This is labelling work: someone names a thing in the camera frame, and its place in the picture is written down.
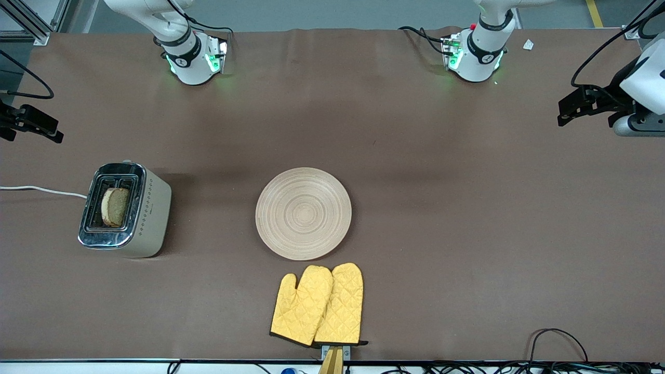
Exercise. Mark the yellow quilted oven mitt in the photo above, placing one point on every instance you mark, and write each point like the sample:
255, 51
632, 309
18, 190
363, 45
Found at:
343, 306
298, 311

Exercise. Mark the small white paper scrap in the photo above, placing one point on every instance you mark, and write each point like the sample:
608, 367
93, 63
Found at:
528, 44

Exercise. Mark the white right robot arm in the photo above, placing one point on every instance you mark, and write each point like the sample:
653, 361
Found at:
192, 62

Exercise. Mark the round light wooden plate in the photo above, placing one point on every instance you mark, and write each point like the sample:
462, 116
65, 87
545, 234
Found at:
303, 214

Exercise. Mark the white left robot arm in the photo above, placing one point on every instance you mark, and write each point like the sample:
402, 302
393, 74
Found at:
483, 57

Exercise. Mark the brown bread toast slice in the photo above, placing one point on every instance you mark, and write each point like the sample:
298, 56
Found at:
115, 206

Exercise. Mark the brown table cover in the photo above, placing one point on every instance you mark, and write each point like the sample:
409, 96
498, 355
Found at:
415, 156

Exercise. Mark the cream and chrome toaster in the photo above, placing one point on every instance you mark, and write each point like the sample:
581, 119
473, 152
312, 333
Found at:
150, 218

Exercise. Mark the aluminium frame post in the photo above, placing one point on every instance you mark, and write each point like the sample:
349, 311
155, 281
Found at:
632, 32
40, 39

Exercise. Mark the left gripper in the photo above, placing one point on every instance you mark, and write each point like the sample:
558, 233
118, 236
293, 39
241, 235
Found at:
616, 96

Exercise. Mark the small metal bracket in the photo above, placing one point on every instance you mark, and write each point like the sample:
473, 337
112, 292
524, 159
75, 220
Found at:
346, 352

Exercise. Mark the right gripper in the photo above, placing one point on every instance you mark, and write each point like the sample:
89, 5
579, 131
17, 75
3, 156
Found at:
11, 118

